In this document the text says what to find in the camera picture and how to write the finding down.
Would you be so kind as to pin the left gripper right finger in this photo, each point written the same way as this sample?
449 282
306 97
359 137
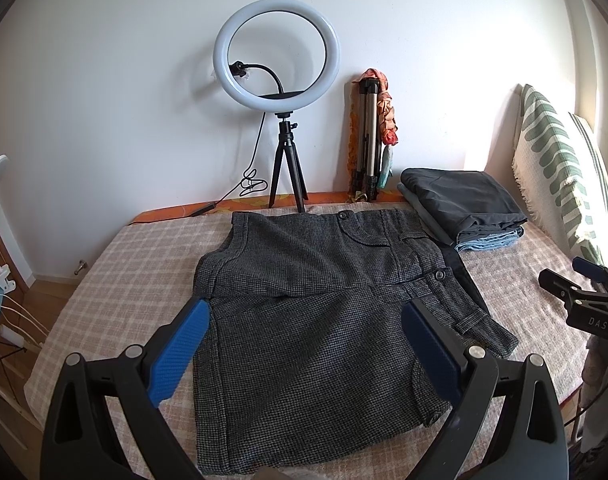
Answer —
529 438

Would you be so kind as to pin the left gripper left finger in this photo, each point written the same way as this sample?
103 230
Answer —
80 440

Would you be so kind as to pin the grey tweed pants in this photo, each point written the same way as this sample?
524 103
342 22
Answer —
305 360

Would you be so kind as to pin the striped white pillow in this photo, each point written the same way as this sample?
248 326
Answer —
597 173

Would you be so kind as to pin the folded light blue jeans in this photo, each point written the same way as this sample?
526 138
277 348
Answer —
482 243

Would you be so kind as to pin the green leaf pattern pillow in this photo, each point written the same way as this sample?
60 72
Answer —
548 167

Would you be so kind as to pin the folded dark grey garment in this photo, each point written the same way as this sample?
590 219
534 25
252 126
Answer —
465 204

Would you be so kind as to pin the beige checked bed cover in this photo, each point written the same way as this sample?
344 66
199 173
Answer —
145 276

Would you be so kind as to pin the folded silver tripod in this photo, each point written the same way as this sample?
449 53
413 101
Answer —
367 162

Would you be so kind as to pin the orange floral umbrella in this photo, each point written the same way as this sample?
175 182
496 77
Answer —
385 122

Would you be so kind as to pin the black mini tripod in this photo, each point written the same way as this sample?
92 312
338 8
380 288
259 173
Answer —
286 149

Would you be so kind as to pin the white ring light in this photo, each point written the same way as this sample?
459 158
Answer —
276 56

